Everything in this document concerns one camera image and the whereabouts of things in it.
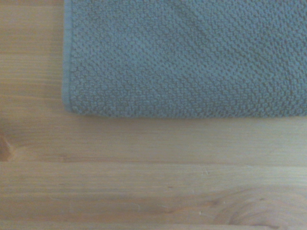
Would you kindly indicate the grey-blue terry towel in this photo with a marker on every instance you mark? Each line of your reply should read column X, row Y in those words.
column 182, row 60

